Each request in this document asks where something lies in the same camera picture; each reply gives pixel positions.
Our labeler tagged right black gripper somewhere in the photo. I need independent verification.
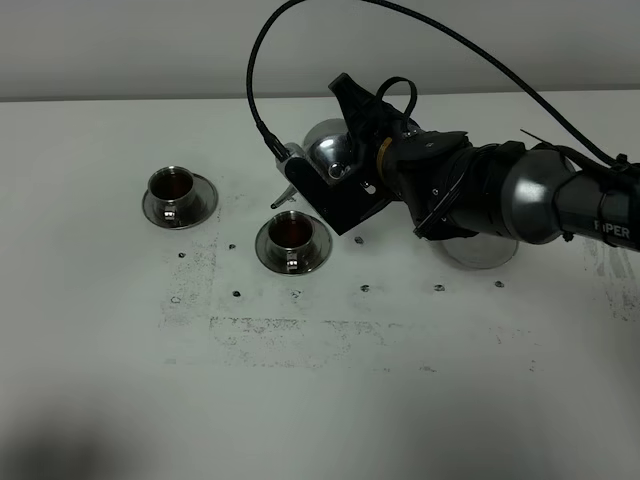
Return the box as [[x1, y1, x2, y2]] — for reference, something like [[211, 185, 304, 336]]
[[327, 72, 506, 241]]

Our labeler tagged stainless steel teapot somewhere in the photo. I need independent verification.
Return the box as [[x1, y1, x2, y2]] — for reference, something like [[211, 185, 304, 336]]
[[269, 118, 354, 209]]

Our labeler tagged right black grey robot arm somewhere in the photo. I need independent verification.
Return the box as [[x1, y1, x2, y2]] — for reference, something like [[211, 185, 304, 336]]
[[329, 74, 639, 250]]

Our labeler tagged middle stainless steel teacup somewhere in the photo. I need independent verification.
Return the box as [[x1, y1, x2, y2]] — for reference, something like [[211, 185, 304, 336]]
[[264, 211, 314, 274]]

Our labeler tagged stainless steel teacup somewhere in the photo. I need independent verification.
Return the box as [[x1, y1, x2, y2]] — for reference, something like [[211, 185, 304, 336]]
[[264, 211, 314, 274], [147, 166, 196, 224]]

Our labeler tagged steel teapot saucer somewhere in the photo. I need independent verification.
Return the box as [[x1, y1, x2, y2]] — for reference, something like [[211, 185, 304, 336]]
[[440, 234, 519, 270]]

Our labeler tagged left stainless steel teacup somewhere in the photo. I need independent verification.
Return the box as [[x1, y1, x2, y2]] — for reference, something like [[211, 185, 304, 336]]
[[147, 166, 196, 224]]

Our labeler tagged middle steel saucer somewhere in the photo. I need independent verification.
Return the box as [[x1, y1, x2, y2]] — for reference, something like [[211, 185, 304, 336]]
[[255, 212, 332, 276]]

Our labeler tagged left steel saucer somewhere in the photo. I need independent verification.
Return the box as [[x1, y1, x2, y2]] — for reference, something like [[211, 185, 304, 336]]
[[142, 171, 218, 230]]

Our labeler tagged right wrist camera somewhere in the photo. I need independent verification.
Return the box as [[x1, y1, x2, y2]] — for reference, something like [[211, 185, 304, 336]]
[[277, 143, 358, 235]]

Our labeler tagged black camera cable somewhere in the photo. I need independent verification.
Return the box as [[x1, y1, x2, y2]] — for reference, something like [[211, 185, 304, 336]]
[[246, 0, 640, 171]]

